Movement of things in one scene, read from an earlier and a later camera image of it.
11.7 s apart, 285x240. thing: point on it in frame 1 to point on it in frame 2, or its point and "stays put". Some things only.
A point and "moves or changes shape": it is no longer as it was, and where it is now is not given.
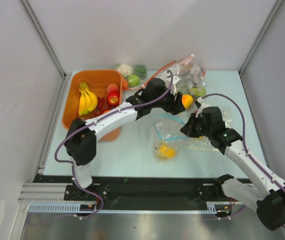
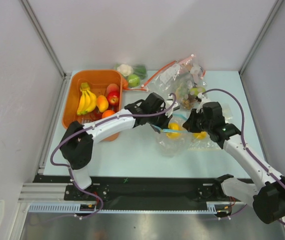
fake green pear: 198,91 stays put
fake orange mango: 187,99 to 102,103
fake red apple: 113,98 stays put
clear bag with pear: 204,143 stays put
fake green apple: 134,80 stays put
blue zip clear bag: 169,140 moves or changes shape
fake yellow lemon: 167,152 to 173,126
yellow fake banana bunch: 88,101 stays put
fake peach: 112,87 stays put
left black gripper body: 166,103 to 157,121
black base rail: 140,189 stays put
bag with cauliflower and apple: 132,75 stays put
